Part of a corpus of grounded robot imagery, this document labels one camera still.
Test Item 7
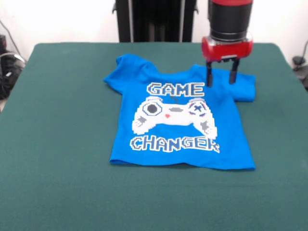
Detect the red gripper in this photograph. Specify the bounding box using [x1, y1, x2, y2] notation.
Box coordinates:
[201, 32, 254, 89]

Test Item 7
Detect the blue printed t-shirt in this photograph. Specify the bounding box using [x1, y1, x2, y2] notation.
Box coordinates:
[103, 53, 257, 171]

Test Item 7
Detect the black round adapter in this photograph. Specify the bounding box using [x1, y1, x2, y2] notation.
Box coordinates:
[292, 55, 306, 66]

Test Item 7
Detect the dark green table cloth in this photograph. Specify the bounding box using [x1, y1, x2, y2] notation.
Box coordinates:
[0, 42, 308, 231]

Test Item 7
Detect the black bag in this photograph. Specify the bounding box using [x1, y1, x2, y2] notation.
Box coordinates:
[0, 51, 26, 101]

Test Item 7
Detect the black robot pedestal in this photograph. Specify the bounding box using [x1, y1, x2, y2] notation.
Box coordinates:
[112, 0, 210, 43]

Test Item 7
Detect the grey cable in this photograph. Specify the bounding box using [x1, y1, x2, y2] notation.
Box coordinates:
[0, 20, 27, 63]

